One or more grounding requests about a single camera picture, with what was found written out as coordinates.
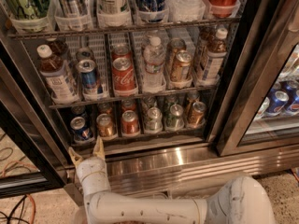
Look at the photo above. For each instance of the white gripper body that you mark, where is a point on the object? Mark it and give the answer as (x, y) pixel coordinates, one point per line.
(88, 165)

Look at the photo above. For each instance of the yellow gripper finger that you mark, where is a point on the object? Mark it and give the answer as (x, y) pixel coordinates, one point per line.
(75, 157)
(98, 150)

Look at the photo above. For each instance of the blue pepsi can front bottom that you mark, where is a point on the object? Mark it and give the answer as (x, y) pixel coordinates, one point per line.
(81, 130)

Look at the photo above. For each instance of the gold can front bottom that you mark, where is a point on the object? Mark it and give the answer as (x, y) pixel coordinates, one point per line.
(106, 126)

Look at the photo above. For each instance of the gold can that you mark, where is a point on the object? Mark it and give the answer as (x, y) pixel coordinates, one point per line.
(105, 108)
(181, 66)
(106, 126)
(175, 44)

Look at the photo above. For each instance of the gold can rear bottom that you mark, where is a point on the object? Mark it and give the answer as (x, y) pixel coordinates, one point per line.
(105, 108)

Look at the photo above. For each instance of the red coke can front bottom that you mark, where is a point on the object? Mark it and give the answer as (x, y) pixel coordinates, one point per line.
(129, 123)

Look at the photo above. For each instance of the red coke can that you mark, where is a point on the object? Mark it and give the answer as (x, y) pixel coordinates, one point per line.
(128, 105)
(129, 123)

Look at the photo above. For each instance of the blue pepsi can rear bottom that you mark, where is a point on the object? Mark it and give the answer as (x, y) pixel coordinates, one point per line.
(79, 111)

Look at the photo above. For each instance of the red coke can rear bottom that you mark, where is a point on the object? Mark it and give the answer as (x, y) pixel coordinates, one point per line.
(128, 105)

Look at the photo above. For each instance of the steel fridge bottom grille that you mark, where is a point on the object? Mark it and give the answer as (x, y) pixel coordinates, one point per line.
(146, 172)

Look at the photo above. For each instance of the silver green can front bottom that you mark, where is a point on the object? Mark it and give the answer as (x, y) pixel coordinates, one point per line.
(153, 120)

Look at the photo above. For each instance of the silver green can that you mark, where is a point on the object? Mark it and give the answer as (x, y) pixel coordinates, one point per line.
(147, 103)
(153, 120)

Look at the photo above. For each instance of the silver green can rear bottom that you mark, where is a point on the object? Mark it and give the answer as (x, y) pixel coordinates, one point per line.
(147, 103)

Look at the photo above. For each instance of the red coca-cola can middle front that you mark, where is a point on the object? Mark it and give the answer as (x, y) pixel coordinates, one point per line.
(123, 77)

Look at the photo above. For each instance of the blue pepsi can middle shelf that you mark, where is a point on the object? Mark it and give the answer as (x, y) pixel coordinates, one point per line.
(91, 83)

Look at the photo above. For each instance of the rear pepsi can middle shelf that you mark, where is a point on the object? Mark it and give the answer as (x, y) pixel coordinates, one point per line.
(84, 54)

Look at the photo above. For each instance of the red coca-cola can middle rear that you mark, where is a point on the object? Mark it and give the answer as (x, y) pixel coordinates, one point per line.
(121, 50)

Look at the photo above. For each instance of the bronze can front bottom right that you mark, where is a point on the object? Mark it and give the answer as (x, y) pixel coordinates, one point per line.
(196, 115)

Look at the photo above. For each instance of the bronze can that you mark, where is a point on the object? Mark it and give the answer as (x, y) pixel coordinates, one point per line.
(196, 115)
(191, 97)

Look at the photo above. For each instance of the bronze can rear bottom right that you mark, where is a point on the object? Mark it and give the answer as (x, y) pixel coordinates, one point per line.
(191, 97)

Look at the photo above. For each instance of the clear water bottle middle shelf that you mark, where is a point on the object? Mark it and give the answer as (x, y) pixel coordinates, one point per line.
(154, 59)

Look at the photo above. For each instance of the clear water bottle shelf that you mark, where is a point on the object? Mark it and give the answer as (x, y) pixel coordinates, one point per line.
(186, 10)
(154, 59)

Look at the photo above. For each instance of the gold can middle front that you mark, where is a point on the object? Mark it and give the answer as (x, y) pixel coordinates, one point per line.
(181, 66)

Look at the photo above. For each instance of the gold can middle rear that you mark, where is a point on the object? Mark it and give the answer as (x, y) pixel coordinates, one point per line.
(175, 44)

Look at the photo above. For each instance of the silver can top shelf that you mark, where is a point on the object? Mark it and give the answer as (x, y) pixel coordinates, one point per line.
(73, 8)

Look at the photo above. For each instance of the green bottle top shelf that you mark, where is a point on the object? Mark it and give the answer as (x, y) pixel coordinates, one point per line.
(30, 16)

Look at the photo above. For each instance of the clear water bottle top shelf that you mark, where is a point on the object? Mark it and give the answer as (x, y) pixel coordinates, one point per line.
(186, 10)

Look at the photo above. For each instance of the pepsi cans behind right door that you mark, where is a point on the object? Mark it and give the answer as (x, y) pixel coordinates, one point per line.
(283, 99)

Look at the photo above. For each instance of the left clear plastic bin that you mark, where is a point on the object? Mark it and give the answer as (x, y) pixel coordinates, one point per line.
(80, 216)

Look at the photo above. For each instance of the clear plastic bin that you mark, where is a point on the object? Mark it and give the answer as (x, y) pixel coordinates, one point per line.
(80, 216)
(202, 187)

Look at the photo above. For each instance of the tea bottle front left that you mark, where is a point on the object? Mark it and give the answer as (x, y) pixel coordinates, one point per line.
(58, 77)

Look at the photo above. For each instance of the tea bottle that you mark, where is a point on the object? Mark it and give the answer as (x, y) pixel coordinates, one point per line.
(213, 55)
(59, 47)
(58, 77)
(206, 33)

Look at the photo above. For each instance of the tea bottle rear left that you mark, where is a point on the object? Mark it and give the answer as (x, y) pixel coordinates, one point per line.
(59, 47)

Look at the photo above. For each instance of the right clear plastic bin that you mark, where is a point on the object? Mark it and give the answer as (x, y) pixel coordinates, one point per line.
(202, 187)

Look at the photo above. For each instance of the tea bottle rear right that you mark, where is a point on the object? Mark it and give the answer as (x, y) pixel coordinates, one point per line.
(206, 33)

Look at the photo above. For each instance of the tea bottle front right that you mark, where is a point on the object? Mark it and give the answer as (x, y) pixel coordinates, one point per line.
(213, 55)

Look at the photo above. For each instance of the right fridge door frame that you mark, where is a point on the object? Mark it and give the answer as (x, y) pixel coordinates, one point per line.
(243, 132)

